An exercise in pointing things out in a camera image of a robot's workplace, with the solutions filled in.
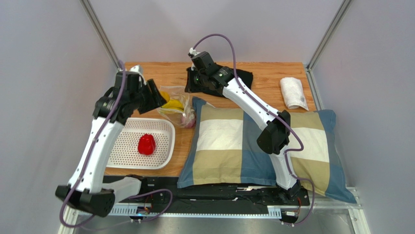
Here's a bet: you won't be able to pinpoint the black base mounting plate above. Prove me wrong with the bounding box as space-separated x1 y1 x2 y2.
122 176 311 215

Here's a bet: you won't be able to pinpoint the purple cable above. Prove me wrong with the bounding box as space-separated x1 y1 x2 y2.
59 59 173 229
192 33 316 226

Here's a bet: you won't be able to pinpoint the yellow fake bananas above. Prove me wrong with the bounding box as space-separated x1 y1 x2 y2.
160 91 184 111

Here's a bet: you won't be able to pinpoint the white perforated plastic basket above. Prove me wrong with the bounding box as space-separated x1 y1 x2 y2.
107 117 175 170

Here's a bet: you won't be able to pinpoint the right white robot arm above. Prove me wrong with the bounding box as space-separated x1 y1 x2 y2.
185 48 304 199

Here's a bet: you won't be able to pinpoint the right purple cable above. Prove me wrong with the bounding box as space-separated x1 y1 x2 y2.
192 33 316 226

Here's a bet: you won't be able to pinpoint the plaid checkered pillow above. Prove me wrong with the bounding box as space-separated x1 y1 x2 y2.
177 97 356 204

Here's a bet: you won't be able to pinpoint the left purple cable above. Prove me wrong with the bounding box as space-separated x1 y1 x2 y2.
59 59 173 229

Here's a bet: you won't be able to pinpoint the red fake fruit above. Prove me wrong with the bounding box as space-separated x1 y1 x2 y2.
137 134 156 156

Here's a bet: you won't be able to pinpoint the aluminium frame rail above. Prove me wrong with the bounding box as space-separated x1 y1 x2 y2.
68 176 370 234

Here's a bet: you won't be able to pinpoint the black folded cloth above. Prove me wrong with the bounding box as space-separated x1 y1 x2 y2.
198 66 254 98

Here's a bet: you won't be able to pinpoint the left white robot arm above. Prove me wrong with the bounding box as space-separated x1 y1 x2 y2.
55 71 166 217

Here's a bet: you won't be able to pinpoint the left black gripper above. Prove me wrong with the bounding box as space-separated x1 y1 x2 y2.
130 78 167 115

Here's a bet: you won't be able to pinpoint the white rolled towel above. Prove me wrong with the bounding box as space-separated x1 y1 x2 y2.
280 77 309 111

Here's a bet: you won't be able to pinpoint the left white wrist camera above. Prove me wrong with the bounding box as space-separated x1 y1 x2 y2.
129 64 147 85

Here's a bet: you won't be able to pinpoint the clear zip top bag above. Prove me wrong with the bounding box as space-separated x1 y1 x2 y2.
157 86 196 128

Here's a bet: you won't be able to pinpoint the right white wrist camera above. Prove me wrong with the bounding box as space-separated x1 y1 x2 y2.
188 47 199 58

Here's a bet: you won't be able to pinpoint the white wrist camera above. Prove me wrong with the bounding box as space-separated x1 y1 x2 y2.
188 47 199 58
129 64 147 85

